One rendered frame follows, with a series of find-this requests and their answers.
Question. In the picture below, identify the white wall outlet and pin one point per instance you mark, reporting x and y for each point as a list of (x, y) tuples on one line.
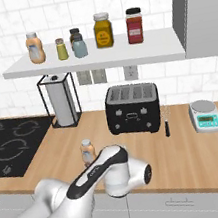
[(131, 72)]

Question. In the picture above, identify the black hob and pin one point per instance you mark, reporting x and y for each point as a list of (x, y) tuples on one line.
[(12, 145)]

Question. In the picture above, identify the red jar, black lid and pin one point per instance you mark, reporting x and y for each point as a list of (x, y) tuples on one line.
[(135, 28)]

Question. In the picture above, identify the black paper towel holder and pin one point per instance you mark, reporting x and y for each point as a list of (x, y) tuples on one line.
[(44, 102)]

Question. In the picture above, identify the white wall shelf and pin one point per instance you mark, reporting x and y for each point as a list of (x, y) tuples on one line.
[(105, 58)]

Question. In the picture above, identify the yellow-green shaker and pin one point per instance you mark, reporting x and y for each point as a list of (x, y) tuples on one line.
[(62, 51)]

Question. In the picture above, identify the white paper towel roll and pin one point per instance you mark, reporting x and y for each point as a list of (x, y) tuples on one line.
[(60, 102)]

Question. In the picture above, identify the blue-grey shaker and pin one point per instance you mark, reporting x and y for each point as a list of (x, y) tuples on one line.
[(80, 47)]

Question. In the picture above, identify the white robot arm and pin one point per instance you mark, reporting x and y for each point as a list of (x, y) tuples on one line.
[(61, 210)]

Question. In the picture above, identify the yellow jar, white lid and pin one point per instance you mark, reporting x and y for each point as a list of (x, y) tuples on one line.
[(103, 32)]

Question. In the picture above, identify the grey wall switch plate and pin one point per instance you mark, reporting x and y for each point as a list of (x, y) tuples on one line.
[(84, 78), (99, 76)]

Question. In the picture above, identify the black four-slot toaster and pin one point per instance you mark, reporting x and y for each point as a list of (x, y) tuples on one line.
[(133, 113)]

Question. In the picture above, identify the grey drawer front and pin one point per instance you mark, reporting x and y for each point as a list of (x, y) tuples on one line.
[(205, 200), (14, 204)]

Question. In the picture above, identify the grey wall cabinet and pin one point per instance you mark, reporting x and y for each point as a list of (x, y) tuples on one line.
[(198, 10)]

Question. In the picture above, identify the teal and grey kitchen scale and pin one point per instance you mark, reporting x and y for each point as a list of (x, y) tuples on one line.
[(204, 116)]

